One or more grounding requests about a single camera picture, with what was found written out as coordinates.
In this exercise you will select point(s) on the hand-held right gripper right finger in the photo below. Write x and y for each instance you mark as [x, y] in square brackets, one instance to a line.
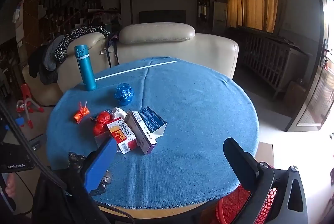
[240, 161]

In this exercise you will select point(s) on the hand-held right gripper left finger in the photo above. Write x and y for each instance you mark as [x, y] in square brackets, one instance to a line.
[100, 164]

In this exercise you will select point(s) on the red and white medicine box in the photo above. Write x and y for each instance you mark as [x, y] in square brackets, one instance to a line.
[122, 135]

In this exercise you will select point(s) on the red plastic basket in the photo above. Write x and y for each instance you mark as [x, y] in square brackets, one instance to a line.
[232, 203]

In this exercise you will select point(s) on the orange plastic wrapper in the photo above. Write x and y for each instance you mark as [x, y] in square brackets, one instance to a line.
[81, 114]

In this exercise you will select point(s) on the person's left hand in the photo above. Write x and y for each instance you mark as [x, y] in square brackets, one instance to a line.
[11, 187]

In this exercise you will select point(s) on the crumpled silver foil wrapper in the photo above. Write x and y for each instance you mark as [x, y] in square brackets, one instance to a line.
[107, 178]

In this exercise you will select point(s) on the flat cardboard box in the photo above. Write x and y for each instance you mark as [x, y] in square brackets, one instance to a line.
[264, 153]

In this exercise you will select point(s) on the red crumpled wrapper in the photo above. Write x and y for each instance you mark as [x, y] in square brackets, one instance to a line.
[102, 119]

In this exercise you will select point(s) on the white and purple box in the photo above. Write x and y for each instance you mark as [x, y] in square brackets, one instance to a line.
[142, 132]

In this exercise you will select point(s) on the blue tablecloth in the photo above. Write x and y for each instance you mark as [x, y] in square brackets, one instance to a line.
[195, 122]

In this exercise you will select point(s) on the blue crumpled plastic bag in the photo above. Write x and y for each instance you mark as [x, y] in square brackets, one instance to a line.
[124, 93]

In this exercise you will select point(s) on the brown cardboard box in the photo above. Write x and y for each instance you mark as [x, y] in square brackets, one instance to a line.
[294, 95]

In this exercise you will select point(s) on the thin white stick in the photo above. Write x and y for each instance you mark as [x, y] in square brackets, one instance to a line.
[117, 74]

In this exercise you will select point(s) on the teal insulated bottle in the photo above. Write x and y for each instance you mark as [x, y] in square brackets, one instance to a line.
[86, 70]

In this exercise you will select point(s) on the black garment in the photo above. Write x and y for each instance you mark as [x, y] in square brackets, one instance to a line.
[36, 62]

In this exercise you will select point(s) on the wooden door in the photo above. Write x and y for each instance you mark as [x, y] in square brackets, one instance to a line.
[318, 98]

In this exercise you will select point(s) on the wooden crib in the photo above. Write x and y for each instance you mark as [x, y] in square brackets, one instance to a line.
[263, 62]

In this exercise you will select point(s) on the grey knit garment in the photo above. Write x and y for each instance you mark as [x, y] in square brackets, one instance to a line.
[52, 54]

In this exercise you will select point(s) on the black floral cloth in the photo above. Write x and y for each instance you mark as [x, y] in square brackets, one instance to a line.
[78, 33]

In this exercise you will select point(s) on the cream leather sofa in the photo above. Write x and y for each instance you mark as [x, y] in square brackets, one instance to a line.
[156, 33]

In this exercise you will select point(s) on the white standing air conditioner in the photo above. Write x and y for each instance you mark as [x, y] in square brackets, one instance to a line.
[219, 18]

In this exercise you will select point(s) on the wooden staircase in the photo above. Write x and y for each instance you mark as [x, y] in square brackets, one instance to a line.
[67, 12]

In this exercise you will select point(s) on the dark wooden display shelf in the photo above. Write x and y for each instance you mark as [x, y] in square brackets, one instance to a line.
[203, 10]

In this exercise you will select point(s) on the black television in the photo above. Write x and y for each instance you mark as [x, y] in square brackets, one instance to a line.
[161, 16]

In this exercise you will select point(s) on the wall calendar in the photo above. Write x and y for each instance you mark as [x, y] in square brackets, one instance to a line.
[18, 28]

